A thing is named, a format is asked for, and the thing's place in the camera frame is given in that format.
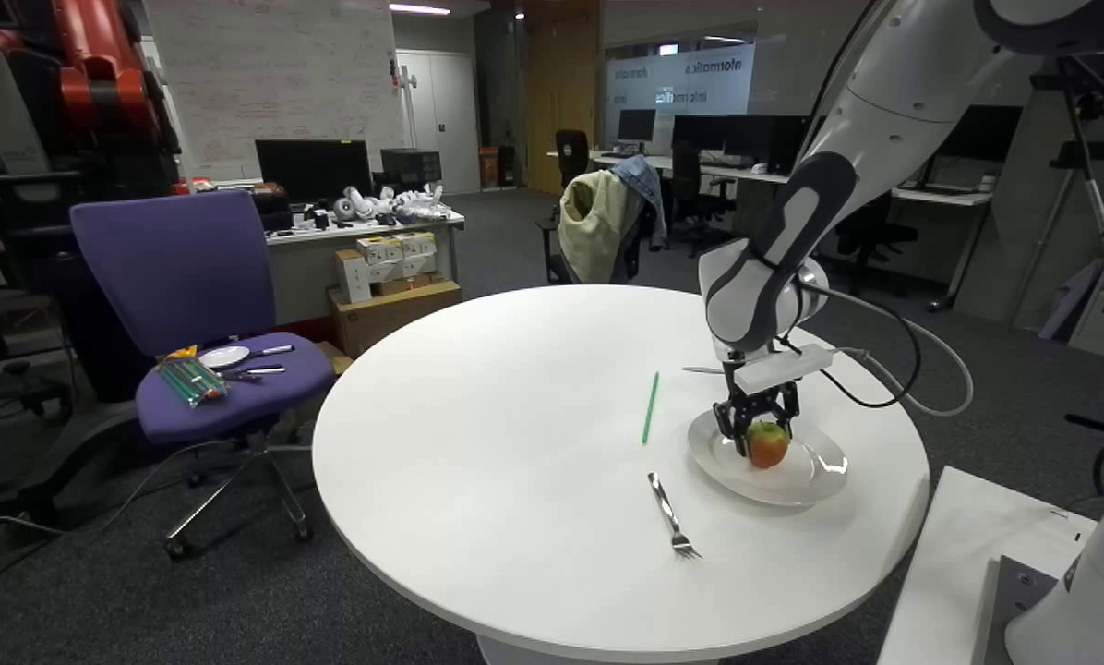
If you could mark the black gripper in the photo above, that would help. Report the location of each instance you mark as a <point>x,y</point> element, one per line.
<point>759,404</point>

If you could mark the green and red apple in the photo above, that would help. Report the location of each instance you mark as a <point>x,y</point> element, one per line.
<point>769,447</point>

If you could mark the white ceramic plate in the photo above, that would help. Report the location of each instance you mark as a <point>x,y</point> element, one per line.
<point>811,482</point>

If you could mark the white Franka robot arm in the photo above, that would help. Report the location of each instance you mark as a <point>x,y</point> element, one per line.
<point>893,97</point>

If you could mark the red industrial robot arm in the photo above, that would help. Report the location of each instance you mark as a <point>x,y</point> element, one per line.
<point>92,76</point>

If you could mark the thin white stick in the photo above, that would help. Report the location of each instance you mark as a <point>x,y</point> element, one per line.
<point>701,369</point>

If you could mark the green plastic straw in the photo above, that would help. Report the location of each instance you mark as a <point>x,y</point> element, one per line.
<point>652,408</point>

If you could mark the silver metal fork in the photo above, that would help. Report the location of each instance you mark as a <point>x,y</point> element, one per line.
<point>669,509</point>

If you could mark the black chair holding jacket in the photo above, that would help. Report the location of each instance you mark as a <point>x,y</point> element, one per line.
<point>638,251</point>

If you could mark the black swivel office chair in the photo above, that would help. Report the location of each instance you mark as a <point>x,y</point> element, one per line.
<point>877,234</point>

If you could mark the white robot mounting table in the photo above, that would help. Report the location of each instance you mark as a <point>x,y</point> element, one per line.
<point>941,578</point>

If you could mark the long white office desk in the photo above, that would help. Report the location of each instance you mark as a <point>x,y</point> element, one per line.
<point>720,173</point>

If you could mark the blue cloth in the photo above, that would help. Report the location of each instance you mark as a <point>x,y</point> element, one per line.
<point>647,189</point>

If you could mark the beige jacket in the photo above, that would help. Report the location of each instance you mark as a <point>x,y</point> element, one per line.
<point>589,227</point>

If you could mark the black double monitor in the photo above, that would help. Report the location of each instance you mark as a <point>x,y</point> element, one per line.
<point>741,140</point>

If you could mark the monitor with bluish screen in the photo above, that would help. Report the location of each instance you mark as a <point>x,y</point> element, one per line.
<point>636,123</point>

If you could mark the brown cardboard box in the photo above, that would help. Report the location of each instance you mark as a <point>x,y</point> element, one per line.
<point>387,319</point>

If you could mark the pale packaged goods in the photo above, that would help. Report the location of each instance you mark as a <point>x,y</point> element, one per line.
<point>384,263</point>

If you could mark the white plastic bag pile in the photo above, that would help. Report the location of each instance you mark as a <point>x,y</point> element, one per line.
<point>387,205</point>

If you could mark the small black monitor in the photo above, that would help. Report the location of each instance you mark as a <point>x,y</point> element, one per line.
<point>410,172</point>

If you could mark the white door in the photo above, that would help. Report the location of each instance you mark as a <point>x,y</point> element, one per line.
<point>439,123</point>

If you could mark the white cluttered desk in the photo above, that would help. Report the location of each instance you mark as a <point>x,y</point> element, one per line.
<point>310,279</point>

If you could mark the small silver utensil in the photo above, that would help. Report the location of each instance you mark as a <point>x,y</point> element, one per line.
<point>262,369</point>
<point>273,349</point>

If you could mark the large black monitor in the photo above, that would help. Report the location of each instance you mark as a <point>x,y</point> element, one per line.
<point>310,172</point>

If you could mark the ceiling light strip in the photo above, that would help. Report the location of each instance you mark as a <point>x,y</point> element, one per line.
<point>418,8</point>

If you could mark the small white dish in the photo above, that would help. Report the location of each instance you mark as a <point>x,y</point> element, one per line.
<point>224,357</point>

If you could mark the green striped packet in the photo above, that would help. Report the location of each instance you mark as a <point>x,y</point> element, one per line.
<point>188,386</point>

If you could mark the small orange object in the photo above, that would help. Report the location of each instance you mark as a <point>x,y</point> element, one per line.
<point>182,352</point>

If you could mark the purple office chair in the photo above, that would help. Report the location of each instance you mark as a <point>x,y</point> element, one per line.
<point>182,263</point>

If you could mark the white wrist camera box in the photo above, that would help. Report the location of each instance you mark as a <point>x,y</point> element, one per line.
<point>781,369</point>

